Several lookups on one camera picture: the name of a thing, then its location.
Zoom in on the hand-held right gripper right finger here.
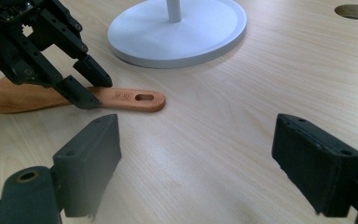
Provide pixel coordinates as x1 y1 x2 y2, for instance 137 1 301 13
271 113 358 217

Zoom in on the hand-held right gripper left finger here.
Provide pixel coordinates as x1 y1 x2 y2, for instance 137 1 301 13
52 113 122 218

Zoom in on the wooden spatula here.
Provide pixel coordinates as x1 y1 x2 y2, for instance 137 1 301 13
0 77 167 114

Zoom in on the white round-base stand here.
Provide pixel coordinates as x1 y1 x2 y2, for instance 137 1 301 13
107 0 248 69

